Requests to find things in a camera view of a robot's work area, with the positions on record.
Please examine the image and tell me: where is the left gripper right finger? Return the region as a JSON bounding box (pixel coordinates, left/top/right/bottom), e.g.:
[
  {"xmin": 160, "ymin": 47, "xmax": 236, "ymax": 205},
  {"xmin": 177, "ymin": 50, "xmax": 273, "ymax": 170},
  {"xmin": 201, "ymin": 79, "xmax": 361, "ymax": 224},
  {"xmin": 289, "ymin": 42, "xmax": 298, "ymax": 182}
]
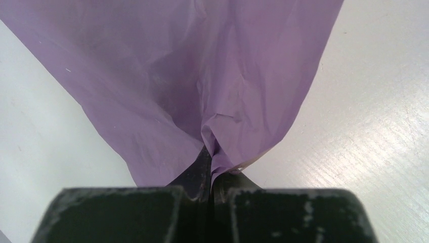
[{"xmin": 212, "ymin": 173, "xmax": 378, "ymax": 242}]

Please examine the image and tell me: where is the purple pink wrapping paper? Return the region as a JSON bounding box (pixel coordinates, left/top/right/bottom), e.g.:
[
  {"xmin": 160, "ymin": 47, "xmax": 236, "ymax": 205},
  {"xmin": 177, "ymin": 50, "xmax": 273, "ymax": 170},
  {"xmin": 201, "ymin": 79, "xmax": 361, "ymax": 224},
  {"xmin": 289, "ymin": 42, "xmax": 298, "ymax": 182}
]
[{"xmin": 1, "ymin": 1, "xmax": 342, "ymax": 186}]

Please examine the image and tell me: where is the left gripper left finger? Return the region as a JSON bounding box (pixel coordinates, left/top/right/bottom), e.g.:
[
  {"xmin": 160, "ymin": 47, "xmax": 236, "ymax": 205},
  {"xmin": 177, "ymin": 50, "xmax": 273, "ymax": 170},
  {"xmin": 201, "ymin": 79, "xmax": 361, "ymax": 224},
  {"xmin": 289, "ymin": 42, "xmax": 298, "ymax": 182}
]
[{"xmin": 32, "ymin": 148, "xmax": 211, "ymax": 242}]

